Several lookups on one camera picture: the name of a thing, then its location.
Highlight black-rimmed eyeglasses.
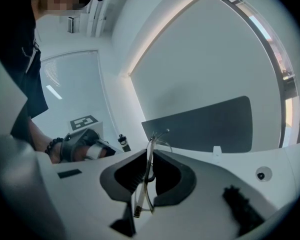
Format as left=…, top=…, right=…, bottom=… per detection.
left=133, top=128, right=173, bottom=219

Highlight dark grey desk divider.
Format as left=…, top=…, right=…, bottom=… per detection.
left=141, top=95, right=253, bottom=154

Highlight person's left hand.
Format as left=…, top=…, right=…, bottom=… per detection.
left=73, top=145, right=89, bottom=162

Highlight black bead bracelet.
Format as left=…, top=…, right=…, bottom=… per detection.
left=44, top=137, right=65, bottom=156

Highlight person's black shirt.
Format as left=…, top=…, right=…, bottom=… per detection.
left=0, top=0, right=50, bottom=145

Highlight round desk cable grommet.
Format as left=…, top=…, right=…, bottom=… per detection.
left=255, top=165, right=273, bottom=182

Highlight ceiling light panel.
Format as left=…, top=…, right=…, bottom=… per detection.
left=45, top=84, right=63, bottom=100

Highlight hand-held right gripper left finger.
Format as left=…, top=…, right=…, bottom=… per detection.
left=36, top=148, right=148, bottom=240

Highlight person's left forearm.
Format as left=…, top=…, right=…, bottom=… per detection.
left=27, top=117, right=63, bottom=165

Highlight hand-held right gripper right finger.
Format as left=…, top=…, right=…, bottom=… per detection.
left=149, top=150, right=281, bottom=240

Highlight black water bottle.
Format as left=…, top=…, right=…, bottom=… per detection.
left=117, top=133, right=132, bottom=153

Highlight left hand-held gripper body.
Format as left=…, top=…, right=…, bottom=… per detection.
left=59, top=114, right=116, bottom=164

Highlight white divider clamp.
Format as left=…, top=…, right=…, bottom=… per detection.
left=212, top=145, right=223, bottom=164

